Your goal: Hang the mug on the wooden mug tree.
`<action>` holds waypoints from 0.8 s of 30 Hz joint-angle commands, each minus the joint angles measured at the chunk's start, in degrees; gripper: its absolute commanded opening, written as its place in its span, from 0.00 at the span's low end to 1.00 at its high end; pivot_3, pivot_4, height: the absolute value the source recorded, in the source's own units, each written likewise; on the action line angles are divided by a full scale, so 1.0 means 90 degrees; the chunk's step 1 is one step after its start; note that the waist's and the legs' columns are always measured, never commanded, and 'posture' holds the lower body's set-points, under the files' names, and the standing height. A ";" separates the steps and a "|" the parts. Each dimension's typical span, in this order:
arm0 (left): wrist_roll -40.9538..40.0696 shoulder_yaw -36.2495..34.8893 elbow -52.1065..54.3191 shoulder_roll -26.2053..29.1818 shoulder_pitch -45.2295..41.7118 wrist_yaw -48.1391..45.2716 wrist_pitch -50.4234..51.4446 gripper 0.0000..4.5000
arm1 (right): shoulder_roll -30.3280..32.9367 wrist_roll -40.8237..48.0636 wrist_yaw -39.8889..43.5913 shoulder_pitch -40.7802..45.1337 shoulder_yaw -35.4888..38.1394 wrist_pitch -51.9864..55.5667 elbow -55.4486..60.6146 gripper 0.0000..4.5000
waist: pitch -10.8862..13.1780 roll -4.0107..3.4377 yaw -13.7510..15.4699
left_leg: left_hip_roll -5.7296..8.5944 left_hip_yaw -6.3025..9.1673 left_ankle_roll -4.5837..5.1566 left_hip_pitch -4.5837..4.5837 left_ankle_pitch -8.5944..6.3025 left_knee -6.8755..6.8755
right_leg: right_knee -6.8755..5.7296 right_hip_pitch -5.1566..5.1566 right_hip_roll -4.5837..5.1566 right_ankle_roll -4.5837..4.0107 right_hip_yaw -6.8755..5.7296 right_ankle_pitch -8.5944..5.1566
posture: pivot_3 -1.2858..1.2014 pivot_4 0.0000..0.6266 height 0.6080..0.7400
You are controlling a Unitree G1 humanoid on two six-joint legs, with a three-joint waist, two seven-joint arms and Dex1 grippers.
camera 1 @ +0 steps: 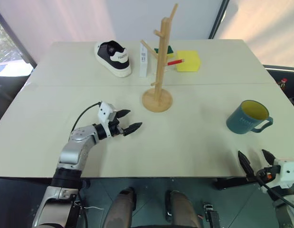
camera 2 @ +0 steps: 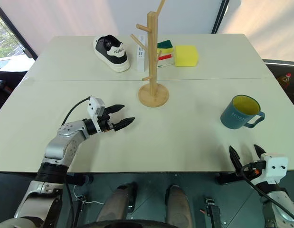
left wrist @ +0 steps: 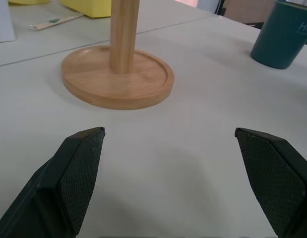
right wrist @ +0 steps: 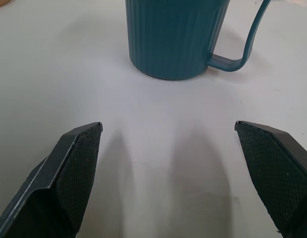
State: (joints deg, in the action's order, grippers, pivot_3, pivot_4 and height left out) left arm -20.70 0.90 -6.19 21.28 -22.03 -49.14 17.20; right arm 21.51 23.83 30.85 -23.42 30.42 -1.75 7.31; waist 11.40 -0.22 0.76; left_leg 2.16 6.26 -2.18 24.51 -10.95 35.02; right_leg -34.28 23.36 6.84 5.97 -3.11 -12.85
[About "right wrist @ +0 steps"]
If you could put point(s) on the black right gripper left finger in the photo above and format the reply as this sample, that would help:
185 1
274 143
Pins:
69 178

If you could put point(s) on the teal ribbed plastic mug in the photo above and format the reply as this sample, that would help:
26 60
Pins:
173 37

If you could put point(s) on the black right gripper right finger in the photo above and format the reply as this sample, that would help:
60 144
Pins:
279 178

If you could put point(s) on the brown rounded object edge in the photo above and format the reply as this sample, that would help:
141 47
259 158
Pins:
2 3

